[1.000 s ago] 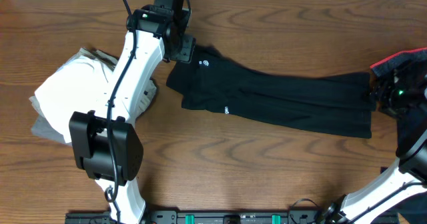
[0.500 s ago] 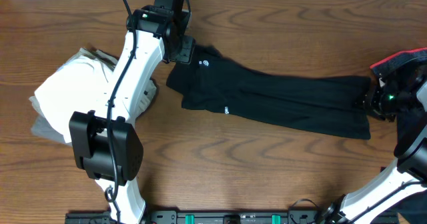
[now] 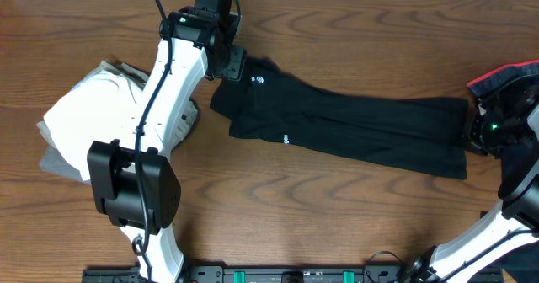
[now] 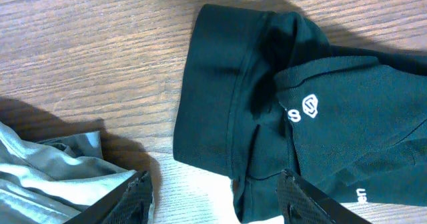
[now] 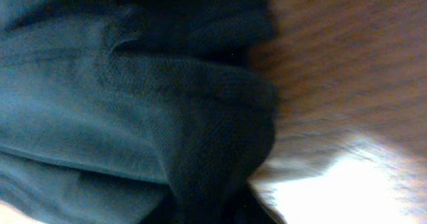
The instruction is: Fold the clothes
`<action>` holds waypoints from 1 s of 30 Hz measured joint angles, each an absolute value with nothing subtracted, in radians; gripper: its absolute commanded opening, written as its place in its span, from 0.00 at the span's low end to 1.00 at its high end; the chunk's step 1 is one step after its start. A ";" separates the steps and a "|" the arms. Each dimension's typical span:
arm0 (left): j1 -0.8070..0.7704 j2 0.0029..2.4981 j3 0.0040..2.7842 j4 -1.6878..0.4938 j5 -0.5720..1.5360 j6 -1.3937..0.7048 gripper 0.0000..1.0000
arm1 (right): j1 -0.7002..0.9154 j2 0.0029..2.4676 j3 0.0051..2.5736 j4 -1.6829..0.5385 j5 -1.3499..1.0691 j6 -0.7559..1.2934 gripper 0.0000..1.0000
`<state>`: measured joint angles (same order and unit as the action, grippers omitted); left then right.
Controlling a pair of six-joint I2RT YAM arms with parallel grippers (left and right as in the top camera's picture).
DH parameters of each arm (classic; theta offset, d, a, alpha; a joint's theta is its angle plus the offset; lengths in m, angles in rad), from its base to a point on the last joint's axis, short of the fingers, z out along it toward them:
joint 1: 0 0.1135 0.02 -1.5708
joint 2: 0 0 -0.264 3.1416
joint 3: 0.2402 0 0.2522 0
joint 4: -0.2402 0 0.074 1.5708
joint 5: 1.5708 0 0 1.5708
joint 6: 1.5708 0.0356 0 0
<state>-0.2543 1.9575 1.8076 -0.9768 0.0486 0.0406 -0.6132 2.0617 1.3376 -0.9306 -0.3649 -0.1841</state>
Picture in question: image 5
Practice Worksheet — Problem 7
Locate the black t-shirt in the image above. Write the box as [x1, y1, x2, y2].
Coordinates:
[1, 0, 278, 223]

